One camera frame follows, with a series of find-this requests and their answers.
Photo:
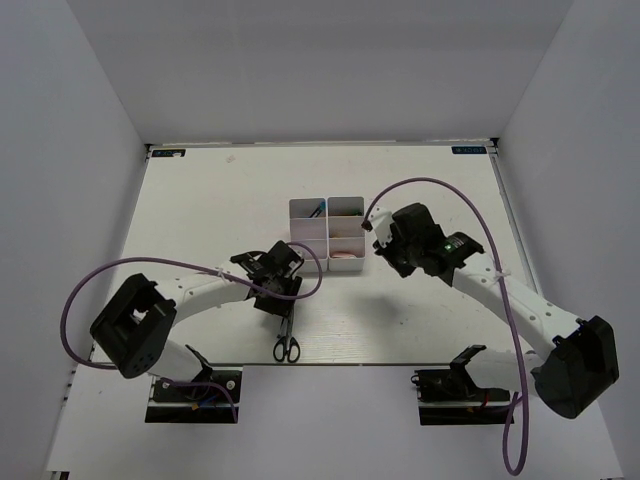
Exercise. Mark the white compartment organizer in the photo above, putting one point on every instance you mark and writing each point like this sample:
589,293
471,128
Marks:
311,232
348,226

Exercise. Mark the left blue corner label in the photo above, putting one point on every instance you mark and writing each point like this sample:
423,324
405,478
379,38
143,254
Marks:
168,153

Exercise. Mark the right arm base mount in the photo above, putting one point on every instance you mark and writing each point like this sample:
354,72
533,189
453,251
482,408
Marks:
473,389

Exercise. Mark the pink white eraser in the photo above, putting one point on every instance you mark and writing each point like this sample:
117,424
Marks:
343,255

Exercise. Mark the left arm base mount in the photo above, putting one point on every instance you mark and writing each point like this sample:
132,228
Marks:
169,404

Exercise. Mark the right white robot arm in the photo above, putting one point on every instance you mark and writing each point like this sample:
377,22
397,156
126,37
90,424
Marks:
572,361

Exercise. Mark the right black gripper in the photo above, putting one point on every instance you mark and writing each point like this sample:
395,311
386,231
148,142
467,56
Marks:
388,255

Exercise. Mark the blue ballpoint pen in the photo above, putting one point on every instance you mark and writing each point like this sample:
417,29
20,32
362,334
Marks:
286,325

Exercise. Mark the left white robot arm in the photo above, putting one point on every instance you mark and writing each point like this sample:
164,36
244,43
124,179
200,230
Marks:
133,328

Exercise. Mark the blue corner label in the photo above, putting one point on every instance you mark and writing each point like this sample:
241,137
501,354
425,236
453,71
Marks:
469,150
168,153

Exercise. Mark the right blue corner label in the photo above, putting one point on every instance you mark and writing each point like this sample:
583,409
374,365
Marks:
469,150

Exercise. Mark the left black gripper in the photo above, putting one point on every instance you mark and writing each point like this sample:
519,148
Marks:
283,308

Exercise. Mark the black-handled scissors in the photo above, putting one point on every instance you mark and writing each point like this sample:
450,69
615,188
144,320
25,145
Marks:
286,350

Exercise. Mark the left white compartment organizer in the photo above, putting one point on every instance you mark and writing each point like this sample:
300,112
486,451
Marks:
311,232

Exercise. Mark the right white compartment organizer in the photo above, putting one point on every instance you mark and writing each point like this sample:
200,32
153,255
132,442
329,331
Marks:
348,226

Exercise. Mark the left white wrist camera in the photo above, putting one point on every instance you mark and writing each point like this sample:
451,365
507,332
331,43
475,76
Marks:
294,261

